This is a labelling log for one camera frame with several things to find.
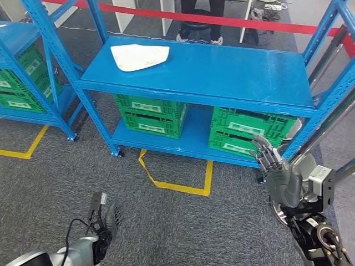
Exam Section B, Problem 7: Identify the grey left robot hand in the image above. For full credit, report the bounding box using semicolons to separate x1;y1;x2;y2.
94;203;122;258

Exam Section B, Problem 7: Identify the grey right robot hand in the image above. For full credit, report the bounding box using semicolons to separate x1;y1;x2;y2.
249;134;304;208

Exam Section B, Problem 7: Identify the blue metal shelf rack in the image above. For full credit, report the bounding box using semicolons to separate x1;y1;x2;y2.
0;20;84;142
20;0;355;185

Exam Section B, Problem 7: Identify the yellow floor tape mark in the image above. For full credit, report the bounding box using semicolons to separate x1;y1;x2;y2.
0;125;48;160
137;149;214;197

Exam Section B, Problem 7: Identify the grey black bag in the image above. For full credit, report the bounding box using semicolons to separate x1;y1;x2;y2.
244;8;271;47

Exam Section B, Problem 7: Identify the white plastic mirror cover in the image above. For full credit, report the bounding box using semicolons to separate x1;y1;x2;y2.
110;44;171;73

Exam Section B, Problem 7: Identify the white desk leg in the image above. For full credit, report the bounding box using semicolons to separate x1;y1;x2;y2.
239;0;253;44

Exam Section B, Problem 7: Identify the white power strip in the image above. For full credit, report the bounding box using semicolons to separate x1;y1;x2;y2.
264;3;288;11

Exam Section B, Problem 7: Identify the person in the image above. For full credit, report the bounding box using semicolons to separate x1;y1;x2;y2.
176;0;225;47

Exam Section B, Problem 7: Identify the black swivel stool chrome base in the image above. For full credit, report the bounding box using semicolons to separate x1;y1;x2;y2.
181;21;211;45

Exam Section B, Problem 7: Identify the white desk panel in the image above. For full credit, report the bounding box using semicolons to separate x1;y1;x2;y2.
113;0;140;33
52;3;79;28
160;0;175;37

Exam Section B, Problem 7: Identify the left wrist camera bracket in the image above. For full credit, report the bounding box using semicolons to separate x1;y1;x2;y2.
88;191;108;234

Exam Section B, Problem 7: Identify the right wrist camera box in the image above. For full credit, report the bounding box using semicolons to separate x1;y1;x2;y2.
307;165;336;206

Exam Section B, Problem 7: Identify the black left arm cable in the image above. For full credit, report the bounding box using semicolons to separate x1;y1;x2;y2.
60;218;92;266

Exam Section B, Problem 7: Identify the black cable bundle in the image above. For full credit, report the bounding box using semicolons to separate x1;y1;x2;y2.
261;9;280;23

